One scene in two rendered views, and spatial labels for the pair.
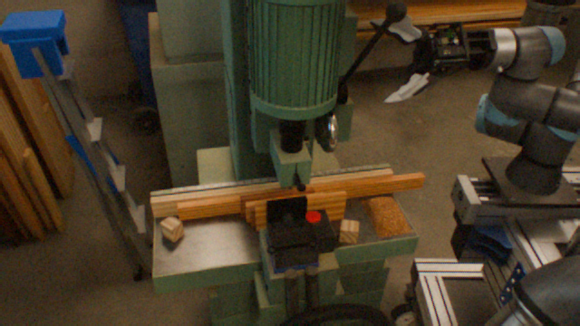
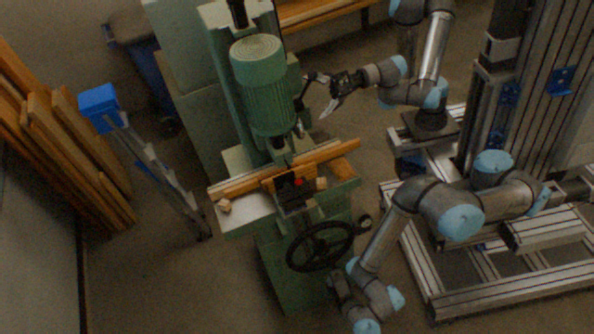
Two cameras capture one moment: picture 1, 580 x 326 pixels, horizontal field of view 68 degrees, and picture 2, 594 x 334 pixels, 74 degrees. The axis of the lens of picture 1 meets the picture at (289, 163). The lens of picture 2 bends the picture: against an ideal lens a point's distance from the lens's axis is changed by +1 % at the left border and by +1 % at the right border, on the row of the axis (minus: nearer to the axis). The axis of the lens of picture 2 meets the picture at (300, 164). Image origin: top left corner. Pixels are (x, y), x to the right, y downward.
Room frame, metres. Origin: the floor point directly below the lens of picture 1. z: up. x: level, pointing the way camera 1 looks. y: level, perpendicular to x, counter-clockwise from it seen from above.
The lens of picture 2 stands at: (-0.36, -0.06, 2.11)
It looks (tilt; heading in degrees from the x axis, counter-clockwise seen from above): 46 degrees down; 359
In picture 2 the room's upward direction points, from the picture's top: 11 degrees counter-clockwise
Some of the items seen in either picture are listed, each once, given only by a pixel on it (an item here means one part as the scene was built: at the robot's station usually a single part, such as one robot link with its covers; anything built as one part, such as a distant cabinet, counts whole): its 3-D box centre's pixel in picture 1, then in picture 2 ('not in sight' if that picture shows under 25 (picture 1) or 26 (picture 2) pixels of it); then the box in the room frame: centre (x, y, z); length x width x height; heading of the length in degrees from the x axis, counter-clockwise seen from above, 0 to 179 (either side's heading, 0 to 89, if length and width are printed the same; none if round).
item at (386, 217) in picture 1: (386, 212); (341, 166); (0.75, -0.24, 0.91); 0.12 x 0.09 x 0.03; 14
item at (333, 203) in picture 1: (301, 211); (292, 178); (0.72, -0.03, 0.94); 0.21 x 0.01 x 0.08; 104
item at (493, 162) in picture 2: not in sight; (492, 170); (0.52, -0.75, 0.98); 0.13 x 0.12 x 0.14; 23
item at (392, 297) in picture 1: (388, 308); (358, 219); (0.71, -0.29, 0.58); 0.12 x 0.08 x 0.08; 14
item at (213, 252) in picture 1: (287, 245); (290, 199); (0.67, 0.00, 0.87); 0.61 x 0.30 x 0.06; 104
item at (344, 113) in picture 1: (333, 117); (299, 116); (1.00, -0.11, 1.02); 0.09 x 0.07 x 0.12; 104
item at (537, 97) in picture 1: (517, 98); (392, 93); (0.77, -0.45, 1.23); 0.11 x 0.08 x 0.11; 59
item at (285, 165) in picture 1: (290, 158); (279, 150); (0.80, 0.00, 1.03); 0.14 x 0.07 x 0.09; 14
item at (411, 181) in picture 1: (306, 195); (294, 167); (0.79, -0.05, 0.92); 0.62 x 0.02 x 0.04; 104
